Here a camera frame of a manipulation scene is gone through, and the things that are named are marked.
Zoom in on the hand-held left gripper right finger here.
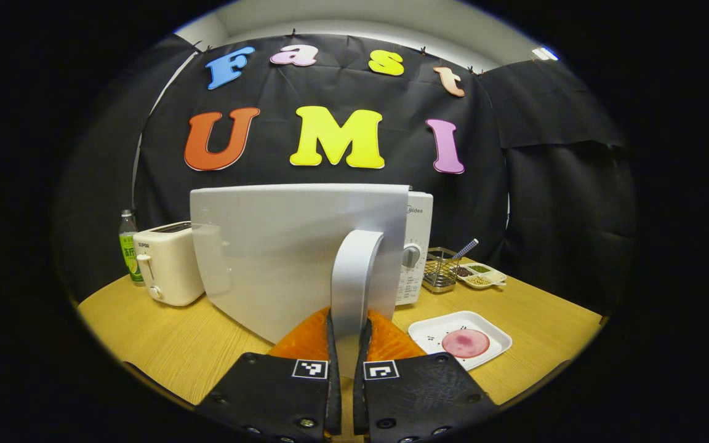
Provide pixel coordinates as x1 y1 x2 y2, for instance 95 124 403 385
353 309 500 443

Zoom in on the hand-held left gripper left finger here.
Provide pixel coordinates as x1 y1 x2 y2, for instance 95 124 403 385
196 308 343 443

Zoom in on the white square food plate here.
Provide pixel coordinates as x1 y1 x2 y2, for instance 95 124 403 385
407 310 514 372

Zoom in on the pink round meat slice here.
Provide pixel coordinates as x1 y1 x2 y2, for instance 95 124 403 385
441 327 491 359

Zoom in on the white microwave oven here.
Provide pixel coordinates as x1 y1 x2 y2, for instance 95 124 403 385
189 183 435 379

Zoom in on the white divided condiment dish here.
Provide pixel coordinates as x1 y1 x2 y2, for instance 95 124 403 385
455 262 508 290

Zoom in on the white toaster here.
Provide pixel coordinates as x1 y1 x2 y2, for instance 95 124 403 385
132 221 206 308

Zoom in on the green label drink bottle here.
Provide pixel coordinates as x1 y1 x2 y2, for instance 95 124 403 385
118 209 145 287

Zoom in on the black backdrop cloth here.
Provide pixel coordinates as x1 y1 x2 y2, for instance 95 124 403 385
53 33 638 316

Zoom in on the row of small cloth clips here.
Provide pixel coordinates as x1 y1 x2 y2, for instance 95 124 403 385
191 27 484 76

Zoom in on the metal wire basket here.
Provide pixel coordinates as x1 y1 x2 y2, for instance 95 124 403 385
422 247 462 294

